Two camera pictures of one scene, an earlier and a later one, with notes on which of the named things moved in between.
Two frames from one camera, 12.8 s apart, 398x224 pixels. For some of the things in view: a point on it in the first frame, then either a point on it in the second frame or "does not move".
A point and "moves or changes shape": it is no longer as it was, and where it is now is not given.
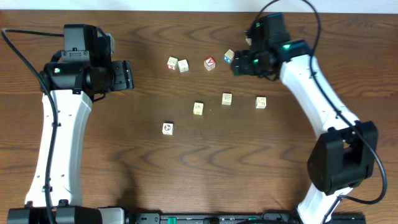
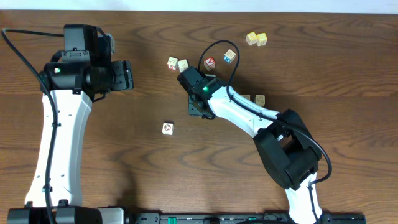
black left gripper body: x=127 y=74 does not move
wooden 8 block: x=260 y=102 does not move
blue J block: x=183 y=65 does not move
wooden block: x=226 y=99 moves or changes shape
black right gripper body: x=252 y=64 to x=194 y=109
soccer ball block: x=167 y=129 does not move
